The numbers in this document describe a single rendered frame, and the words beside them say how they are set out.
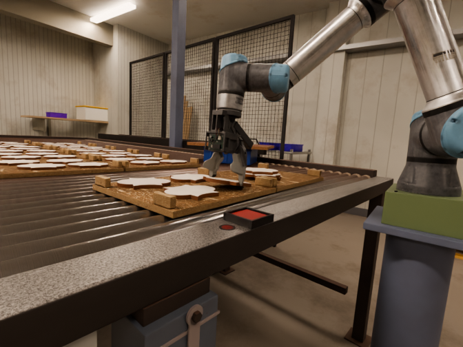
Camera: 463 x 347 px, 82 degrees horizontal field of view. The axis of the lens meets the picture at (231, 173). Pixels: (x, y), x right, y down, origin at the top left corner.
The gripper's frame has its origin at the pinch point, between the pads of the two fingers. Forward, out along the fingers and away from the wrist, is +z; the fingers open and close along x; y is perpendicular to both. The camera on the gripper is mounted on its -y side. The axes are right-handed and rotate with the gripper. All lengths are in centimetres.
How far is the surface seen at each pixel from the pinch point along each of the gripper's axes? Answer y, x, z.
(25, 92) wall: -92, -565, -82
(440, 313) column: -32, 54, 30
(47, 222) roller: 44.1, -4.7, 7.4
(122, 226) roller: 35.8, 5.7, 6.7
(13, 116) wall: -75, -565, -35
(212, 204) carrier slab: 15.8, 9.1, 3.9
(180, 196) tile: 19.8, 2.6, 2.9
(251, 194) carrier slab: 0.3, 9.2, 2.4
